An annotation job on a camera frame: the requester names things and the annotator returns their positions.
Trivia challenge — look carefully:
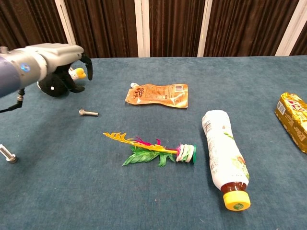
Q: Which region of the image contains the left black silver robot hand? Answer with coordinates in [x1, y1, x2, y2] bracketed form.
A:
[44, 43, 93, 93]

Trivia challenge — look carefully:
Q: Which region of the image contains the black white yellow plush toy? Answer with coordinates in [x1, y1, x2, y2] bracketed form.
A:
[37, 68, 86, 97]

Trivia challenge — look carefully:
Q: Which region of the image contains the dark brown curtain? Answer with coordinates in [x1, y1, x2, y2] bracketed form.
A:
[0, 0, 307, 60]

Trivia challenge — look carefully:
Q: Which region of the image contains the orange sauce spout pouch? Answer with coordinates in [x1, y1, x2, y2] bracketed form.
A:
[124, 82, 189, 109]

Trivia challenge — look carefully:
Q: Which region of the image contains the colourful feather shuttlecock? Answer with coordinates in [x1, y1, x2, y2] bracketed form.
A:
[103, 132, 197, 168]

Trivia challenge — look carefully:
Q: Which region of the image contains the blue felt table cover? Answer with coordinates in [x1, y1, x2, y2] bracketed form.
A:
[0, 56, 307, 230]

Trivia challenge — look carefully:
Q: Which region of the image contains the white label bottle yellow cap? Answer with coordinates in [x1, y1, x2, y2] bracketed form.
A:
[201, 109, 251, 211]

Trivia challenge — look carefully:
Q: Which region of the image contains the golden snack package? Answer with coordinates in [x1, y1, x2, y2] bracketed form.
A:
[274, 92, 307, 154]

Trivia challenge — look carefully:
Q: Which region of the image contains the white frame post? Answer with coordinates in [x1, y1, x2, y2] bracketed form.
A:
[134, 0, 151, 58]
[197, 0, 213, 58]
[54, 0, 80, 59]
[275, 0, 307, 57]

